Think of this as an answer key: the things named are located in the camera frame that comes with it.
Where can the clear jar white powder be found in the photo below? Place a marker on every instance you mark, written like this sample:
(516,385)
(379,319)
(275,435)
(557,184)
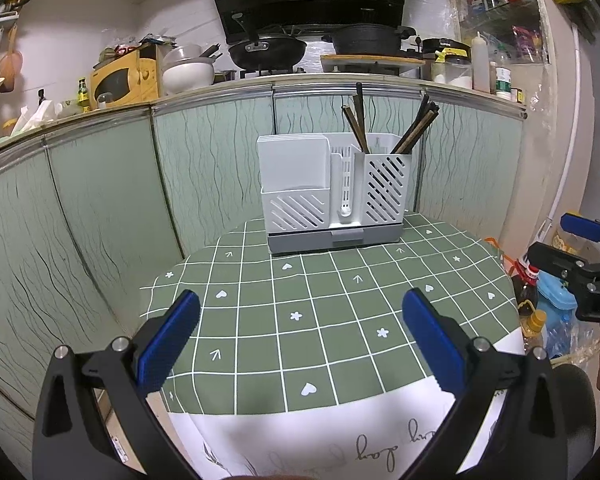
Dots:
(452,75)

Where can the black cast iron pot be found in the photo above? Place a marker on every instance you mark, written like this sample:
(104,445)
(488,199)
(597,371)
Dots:
(367,40)

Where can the green glass bottle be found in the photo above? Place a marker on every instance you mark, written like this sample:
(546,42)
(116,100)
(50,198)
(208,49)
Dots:
(83,97)

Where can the yellow microwave oven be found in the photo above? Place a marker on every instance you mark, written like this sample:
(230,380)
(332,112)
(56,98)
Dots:
(125,82)

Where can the white squeeze bottle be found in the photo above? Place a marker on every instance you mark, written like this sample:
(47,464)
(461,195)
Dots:
(481,65)

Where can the black lidded appliance yellow tag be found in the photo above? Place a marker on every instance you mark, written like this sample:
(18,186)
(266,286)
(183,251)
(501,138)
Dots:
(445,47)

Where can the black wok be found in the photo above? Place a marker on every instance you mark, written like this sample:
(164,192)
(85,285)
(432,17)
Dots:
(270,52)

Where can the wooden cutting board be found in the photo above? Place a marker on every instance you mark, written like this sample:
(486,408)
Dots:
(372,62)

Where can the white plastic utensil holder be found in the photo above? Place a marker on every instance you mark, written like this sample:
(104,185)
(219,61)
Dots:
(290,210)

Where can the green label plastic bottle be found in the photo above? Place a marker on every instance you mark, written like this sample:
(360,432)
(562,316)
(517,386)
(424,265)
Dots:
(503,80)

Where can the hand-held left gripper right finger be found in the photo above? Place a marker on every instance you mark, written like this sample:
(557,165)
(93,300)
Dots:
(435,340)

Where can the pack of water bottles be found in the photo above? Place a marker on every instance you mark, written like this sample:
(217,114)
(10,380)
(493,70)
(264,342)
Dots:
(570,335)

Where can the dark sauce bottle red cap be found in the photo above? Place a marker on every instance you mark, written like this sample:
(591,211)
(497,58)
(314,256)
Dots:
(526,287)

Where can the green checked tablecloth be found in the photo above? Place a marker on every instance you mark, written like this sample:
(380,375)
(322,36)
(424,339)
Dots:
(330,320)

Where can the wall shelf with plastic cover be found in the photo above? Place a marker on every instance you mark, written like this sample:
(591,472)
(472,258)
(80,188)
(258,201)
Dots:
(505,10)

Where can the white plastic bag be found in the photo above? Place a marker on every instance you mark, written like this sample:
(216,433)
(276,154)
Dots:
(37,117)

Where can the white pipe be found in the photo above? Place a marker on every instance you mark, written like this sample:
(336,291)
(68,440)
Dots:
(570,125)

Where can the oil bottle yellow cap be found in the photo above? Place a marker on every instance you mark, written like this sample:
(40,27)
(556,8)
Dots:
(534,330)

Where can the gas stove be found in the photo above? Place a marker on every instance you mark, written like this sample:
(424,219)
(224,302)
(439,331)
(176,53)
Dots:
(275,74)

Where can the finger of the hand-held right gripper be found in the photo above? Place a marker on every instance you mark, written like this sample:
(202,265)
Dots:
(582,225)
(555,257)

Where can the white cooking pot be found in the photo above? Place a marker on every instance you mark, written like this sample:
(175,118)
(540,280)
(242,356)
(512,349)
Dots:
(187,75)

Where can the hanging wooden spatula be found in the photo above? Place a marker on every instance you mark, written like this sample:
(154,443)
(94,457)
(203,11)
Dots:
(12,65)

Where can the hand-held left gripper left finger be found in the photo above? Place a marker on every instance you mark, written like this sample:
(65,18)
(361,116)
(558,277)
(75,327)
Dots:
(167,345)

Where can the blue plastic container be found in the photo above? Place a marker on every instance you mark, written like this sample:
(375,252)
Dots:
(555,295)

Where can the wooden chopstick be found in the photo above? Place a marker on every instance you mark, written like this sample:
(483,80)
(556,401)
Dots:
(351,125)
(356,122)
(423,132)

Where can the small yellow label jar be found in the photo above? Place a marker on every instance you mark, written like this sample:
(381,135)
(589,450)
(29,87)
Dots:
(517,96)

